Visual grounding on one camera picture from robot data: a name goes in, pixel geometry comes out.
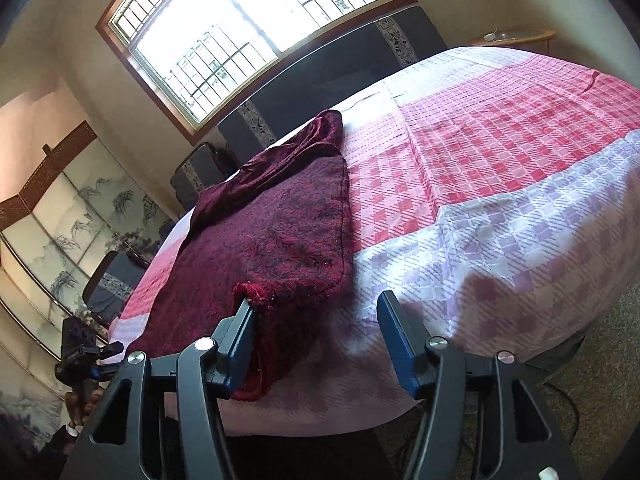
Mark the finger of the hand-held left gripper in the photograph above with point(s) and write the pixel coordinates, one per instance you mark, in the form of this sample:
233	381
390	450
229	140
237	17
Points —
112	349

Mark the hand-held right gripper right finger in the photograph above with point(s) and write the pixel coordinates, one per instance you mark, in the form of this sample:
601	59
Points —
400	346

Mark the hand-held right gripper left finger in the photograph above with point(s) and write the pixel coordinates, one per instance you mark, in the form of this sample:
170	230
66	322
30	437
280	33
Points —
240	346

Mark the maroon floral knit garment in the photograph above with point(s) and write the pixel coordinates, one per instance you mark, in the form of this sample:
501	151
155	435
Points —
280	230

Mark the person's left forearm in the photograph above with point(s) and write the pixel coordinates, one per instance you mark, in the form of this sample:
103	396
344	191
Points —
57	452

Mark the person's left hand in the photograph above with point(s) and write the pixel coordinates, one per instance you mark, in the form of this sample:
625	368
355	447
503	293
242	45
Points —
76	404

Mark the painted folding screen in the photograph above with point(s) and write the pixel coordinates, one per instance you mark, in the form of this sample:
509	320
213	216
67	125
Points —
60	220

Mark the pink checked bedsheet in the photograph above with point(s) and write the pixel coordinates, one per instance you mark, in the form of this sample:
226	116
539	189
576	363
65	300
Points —
475	160

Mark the dark sofa with patterned bands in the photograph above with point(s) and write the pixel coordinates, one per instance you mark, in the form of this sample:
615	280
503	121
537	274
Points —
340	55

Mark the wooden framed window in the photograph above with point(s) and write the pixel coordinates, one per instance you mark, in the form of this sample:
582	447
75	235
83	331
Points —
240	35

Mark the wooden side table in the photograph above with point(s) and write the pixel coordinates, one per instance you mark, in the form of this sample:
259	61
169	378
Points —
530	39

